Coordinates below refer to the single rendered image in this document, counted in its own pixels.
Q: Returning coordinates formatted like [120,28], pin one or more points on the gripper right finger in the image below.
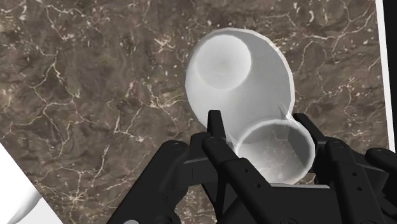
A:
[347,167]

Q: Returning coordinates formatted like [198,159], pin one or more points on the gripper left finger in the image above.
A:
[173,173]

